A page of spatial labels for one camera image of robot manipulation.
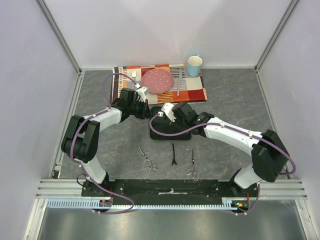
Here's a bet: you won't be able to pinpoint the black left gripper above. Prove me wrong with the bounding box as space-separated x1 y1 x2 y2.
128 98 153 121

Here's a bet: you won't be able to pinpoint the black zip tool case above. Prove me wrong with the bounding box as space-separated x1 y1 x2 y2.
149 117 192 141

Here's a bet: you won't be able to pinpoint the black hair clip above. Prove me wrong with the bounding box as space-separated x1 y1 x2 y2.
171 143 177 166

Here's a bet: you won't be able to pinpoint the silver thinning scissors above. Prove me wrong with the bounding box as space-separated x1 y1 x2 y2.
185 148 197 181

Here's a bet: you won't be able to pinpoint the silver straight scissors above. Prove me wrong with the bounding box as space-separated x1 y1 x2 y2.
138 146 158 172

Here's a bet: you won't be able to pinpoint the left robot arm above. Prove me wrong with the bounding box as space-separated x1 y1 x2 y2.
61 87 151 197

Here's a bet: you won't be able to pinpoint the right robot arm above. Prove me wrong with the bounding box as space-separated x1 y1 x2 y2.
168 102 290 197

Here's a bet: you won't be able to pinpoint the pink dotted plate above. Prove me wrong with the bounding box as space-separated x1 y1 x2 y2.
141 69 174 95

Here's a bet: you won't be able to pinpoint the light blue mug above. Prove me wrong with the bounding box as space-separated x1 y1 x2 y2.
187 55 203 78

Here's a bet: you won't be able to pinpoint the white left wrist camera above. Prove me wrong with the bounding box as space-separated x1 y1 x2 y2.
136 86 150 103

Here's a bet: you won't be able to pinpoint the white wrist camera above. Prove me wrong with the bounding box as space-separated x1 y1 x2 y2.
158 102 176 123
136 86 150 103

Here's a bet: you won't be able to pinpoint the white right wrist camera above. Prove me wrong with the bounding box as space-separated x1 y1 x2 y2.
158 102 176 123

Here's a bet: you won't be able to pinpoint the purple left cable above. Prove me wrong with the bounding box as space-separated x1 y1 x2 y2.
69 73 140 216

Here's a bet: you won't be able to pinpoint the purple cable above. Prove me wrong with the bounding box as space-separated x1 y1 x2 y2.
69 73 140 216
149 113 297 217

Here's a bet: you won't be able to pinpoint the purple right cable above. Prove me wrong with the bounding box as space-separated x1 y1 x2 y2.
149 113 297 217

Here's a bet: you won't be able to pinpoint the pink handled fork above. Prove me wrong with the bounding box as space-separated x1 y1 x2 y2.
131 70 137 86

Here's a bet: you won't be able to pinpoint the pink handled knife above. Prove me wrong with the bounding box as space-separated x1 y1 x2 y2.
176 66 183 96

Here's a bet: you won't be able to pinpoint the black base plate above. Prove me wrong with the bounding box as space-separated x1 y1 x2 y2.
81 179 258 202

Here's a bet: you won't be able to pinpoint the light blue cable duct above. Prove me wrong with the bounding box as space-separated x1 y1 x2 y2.
47 198 238 210

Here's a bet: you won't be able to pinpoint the aluminium frame rail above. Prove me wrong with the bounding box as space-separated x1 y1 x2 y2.
36 179 307 200

